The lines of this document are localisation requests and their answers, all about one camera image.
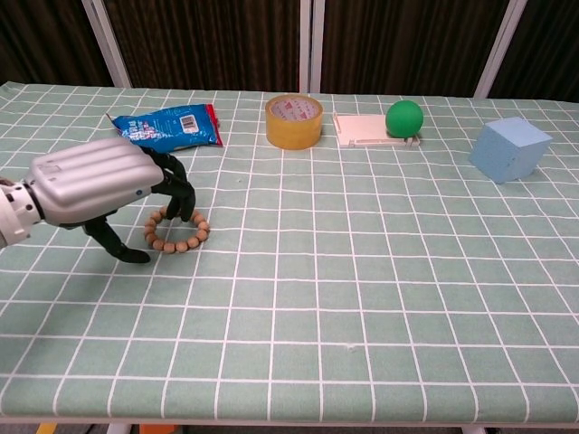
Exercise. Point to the silver and black left robot hand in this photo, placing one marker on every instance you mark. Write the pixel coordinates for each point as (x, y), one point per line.
(90, 172)

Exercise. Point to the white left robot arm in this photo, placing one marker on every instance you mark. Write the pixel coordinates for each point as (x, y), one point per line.
(13, 212)

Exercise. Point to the blue snack bag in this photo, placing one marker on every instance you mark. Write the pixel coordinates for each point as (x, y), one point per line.
(181, 126)

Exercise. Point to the dark brown curtain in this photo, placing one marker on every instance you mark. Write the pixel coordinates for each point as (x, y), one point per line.
(203, 45)

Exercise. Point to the yellow packing tape roll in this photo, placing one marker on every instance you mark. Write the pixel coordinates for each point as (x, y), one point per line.
(294, 131)

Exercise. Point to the green checkered tablecloth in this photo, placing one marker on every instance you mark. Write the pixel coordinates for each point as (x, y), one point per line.
(316, 271)

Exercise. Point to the yellow object under table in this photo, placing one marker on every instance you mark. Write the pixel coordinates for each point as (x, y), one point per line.
(46, 429)

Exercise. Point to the orange object under table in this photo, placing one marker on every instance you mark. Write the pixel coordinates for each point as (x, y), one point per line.
(151, 429)

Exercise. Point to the pink flat stand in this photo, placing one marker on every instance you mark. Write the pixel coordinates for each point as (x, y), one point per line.
(362, 129)

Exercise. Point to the green ball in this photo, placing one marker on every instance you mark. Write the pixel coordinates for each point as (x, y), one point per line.
(404, 118)

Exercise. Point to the light blue foam cube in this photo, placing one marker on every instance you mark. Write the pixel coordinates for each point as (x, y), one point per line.
(506, 149)

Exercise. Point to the white slanted frame post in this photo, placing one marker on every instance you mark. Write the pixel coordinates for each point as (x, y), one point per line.
(108, 50)
(500, 50)

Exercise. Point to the white vertical frame post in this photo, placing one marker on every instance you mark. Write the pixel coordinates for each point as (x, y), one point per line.
(312, 45)

